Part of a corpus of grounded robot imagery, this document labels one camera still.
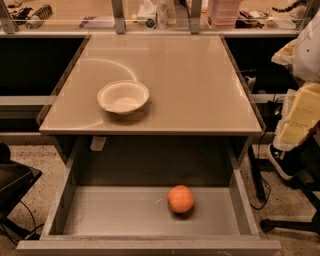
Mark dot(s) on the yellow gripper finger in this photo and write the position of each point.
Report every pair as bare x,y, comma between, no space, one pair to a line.
300,113

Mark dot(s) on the orange fruit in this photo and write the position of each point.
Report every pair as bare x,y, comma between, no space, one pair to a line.
180,199

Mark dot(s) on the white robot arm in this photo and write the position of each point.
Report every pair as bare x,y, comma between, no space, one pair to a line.
303,53

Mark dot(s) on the beige counter cabinet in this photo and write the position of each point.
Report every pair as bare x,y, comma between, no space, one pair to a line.
192,79

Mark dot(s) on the open grey top drawer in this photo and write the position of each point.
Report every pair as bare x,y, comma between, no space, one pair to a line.
115,202

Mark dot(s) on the black and white sneaker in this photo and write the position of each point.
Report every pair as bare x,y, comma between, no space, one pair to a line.
276,157

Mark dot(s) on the black office chair base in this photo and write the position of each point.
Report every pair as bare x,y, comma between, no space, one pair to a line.
281,207

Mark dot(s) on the pink stacked container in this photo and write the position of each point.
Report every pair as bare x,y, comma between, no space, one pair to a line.
222,14

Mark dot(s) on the white paper bowl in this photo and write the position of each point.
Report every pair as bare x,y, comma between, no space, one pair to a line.
123,97

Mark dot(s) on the white tape roll device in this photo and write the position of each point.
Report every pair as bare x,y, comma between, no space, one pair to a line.
147,14

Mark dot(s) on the black coiled spring tool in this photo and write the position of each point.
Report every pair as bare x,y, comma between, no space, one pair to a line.
39,17

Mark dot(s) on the black bin at left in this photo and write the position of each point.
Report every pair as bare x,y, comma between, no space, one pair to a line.
15,181

